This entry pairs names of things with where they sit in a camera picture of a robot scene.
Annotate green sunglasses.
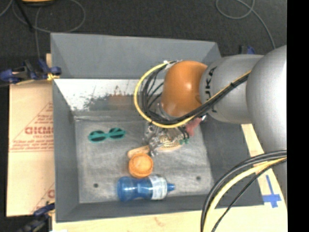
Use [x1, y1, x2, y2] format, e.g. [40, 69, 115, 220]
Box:
[87, 127, 126, 144]

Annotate blue plastic bottle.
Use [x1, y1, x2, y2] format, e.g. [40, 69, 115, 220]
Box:
[116, 175, 176, 202]

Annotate orange round cup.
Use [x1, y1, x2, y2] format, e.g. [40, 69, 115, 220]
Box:
[128, 153, 155, 179]

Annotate pink soft object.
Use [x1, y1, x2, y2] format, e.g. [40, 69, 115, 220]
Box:
[184, 117, 202, 137]

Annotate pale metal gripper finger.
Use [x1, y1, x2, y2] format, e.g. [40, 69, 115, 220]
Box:
[143, 124, 153, 144]
[148, 142, 159, 157]

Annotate brown cardboard board, red print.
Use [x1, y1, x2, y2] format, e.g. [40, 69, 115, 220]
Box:
[6, 80, 56, 218]

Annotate grey metal bin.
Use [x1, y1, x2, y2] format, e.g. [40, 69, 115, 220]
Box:
[50, 32, 264, 222]

